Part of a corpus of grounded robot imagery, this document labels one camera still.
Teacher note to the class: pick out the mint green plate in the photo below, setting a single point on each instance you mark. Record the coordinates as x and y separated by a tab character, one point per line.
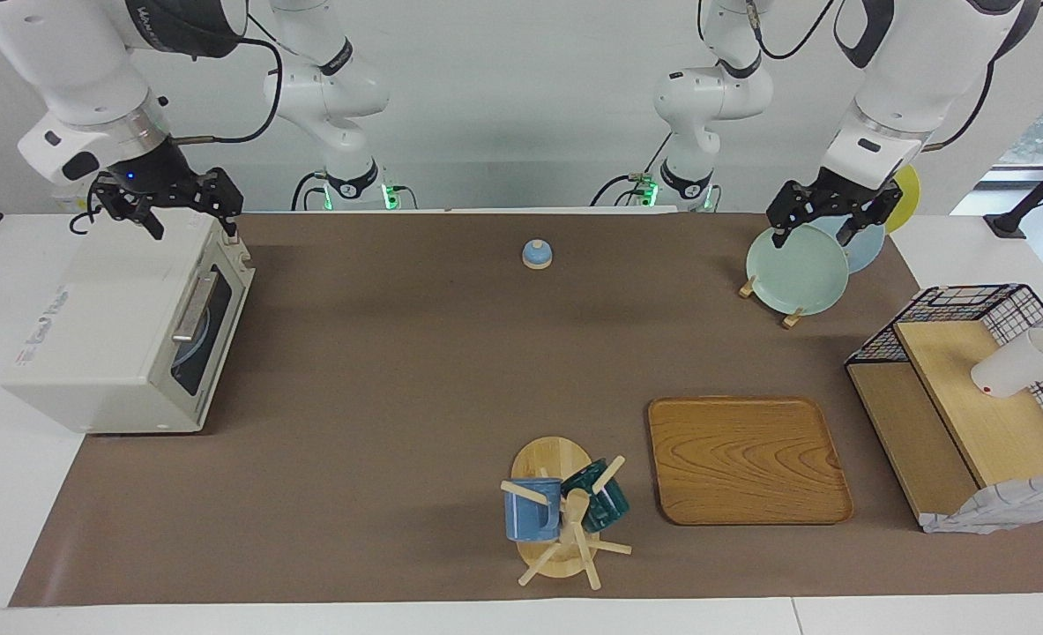
794	273

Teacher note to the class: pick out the wooden mug tree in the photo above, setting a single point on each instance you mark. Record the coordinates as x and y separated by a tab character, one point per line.
552	459

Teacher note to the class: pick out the wooden serving tray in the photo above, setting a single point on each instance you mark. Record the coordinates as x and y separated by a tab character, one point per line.
746	459

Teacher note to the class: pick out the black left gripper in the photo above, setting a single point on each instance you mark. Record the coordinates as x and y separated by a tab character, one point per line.
830	196

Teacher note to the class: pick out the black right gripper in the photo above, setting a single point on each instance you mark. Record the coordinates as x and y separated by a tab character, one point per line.
155	181

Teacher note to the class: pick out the white plastic cup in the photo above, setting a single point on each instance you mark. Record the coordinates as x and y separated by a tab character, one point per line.
1010	366

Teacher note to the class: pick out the dark green mug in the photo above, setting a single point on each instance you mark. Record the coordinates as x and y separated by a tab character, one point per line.
611	507

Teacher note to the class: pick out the stepped wooden shelf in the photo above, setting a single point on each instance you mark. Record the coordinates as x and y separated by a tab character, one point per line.
997	423

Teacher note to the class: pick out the yellow plate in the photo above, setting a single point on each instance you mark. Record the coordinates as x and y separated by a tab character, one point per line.
909	198

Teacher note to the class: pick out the pale blue racked plate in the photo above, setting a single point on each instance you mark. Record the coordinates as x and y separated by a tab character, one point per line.
869	251

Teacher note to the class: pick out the black stand with clamp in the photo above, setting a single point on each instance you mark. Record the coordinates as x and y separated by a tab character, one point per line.
1006	225

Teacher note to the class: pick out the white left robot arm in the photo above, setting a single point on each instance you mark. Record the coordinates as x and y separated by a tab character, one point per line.
918	70

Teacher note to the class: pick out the cream white toaster oven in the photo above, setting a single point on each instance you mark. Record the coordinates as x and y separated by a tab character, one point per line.
98	326

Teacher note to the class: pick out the brown table mat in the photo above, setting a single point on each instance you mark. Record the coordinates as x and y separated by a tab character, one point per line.
398	397

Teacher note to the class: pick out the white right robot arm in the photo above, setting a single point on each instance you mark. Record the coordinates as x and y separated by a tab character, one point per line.
63	62

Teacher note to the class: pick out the blue mug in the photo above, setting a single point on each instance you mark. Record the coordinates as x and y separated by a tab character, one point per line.
530	520

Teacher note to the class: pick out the wooden plate rack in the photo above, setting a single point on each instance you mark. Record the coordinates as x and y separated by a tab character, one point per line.
747	287

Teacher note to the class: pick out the white checked cloth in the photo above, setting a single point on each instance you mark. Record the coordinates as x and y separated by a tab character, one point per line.
997	507

